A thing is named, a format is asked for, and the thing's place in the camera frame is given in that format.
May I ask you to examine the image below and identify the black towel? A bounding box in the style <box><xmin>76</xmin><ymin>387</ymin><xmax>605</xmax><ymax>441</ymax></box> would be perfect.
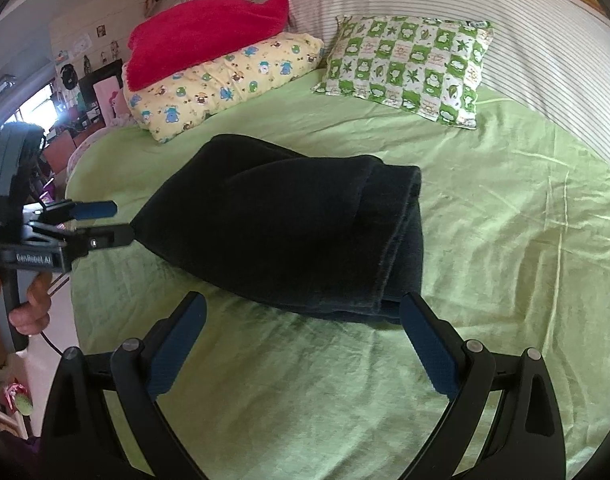
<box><xmin>130</xmin><ymin>133</ymin><xmax>425</xmax><ymax>325</ymax></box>

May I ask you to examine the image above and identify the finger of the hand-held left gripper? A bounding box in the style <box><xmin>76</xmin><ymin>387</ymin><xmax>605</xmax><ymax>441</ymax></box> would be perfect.
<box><xmin>35</xmin><ymin>199</ymin><xmax>119</xmax><ymax>223</ymax></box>
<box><xmin>66</xmin><ymin>223</ymin><xmax>136</xmax><ymax>259</ymax></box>

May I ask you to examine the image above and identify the green white checkered pillow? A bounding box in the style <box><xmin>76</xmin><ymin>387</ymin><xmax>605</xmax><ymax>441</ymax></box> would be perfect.
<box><xmin>312</xmin><ymin>14</ymin><xmax>494</xmax><ymax>130</ymax></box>

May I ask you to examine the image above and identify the red fluffy pillow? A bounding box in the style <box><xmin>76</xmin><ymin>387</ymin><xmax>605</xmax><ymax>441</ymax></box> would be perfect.
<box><xmin>126</xmin><ymin>0</ymin><xmax>291</xmax><ymax>90</ymax></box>

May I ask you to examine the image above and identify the pink box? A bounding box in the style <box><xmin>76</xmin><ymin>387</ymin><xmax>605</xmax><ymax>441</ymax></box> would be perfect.
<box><xmin>94</xmin><ymin>77</ymin><xmax>129</xmax><ymax>124</ymax></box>

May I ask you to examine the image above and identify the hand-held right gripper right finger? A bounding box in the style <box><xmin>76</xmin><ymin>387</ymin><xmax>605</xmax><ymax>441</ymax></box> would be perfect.
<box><xmin>399</xmin><ymin>291</ymin><xmax>566</xmax><ymax>480</ymax></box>

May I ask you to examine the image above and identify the bright window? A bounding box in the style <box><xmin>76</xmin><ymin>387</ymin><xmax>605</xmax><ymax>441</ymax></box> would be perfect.
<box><xmin>14</xmin><ymin>84</ymin><xmax>57</xmax><ymax>127</ymax></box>

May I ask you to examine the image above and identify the light green bed sheet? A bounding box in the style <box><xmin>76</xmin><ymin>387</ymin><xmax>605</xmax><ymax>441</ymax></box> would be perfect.
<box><xmin>65</xmin><ymin>67</ymin><xmax>610</xmax><ymax>480</ymax></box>

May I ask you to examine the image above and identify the person's left hand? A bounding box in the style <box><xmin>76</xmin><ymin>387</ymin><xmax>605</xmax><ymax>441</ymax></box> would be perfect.
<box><xmin>0</xmin><ymin>269</ymin><xmax>54</xmax><ymax>362</ymax></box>

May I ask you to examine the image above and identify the yellow cartoon print pillow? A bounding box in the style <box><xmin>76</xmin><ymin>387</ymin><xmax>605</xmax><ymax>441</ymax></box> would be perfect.
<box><xmin>122</xmin><ymin>31</ymin><xmax>326</xmax><ymax>145</ymax></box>

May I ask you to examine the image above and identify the black cable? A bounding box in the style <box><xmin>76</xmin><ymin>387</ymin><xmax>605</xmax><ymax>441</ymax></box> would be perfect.
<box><xmin>39</xmin><ymin>331</ymin><xmax>67</xmax><ymax>357</ymax></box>

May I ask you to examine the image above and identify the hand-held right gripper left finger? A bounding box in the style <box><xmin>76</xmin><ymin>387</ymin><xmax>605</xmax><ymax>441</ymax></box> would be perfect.
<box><xmin>40</xmin><ymin>291</ymin><xmax>208</xmax><ymax>480</ymax></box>

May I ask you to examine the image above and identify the white striped bolster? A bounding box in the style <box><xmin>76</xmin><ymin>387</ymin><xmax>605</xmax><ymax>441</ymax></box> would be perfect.
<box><xmin>272</xmin><ymin>0</ymin><xmax>610</xmax><ymax>171</ymax></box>

